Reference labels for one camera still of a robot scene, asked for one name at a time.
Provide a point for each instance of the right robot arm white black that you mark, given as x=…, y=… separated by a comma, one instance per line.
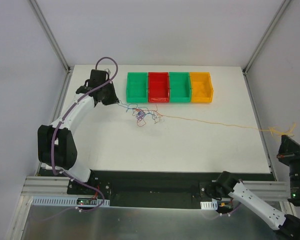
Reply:
x=285, y=226

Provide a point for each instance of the green plastic bin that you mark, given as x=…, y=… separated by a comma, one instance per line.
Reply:
x=137, y=87
x=180, y=87

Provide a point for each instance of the yellow plastic bin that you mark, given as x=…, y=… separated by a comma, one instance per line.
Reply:
x=201, y=87

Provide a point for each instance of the green plastic bin left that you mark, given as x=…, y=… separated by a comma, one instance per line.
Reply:
x=137, y=87

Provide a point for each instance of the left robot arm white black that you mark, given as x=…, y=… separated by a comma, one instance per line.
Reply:
x=56, y=145

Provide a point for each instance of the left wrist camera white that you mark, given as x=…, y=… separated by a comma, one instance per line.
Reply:
x=108, y=71

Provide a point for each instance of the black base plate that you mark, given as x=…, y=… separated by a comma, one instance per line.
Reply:
x=140, y=189

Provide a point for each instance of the white cable duct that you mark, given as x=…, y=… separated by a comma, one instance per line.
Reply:
x=209, y=205
x=58, y=201

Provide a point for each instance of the red plastic bin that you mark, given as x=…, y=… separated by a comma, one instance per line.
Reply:
x=158, y=87

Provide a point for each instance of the green plastic bin right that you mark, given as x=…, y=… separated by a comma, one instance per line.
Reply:
x=180, y=87

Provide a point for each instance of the left white cable duct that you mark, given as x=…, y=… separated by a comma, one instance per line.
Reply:
x=58, y=201

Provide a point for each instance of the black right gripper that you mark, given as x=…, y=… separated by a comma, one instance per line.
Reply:
x=289, y=152

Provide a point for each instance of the right white cable duct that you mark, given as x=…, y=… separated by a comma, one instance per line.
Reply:
x=209, y=205

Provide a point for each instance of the aluminium frame rail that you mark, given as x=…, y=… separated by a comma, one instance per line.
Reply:
x=45, y=186

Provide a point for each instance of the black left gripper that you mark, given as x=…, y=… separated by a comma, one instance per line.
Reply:
x=111, y=93

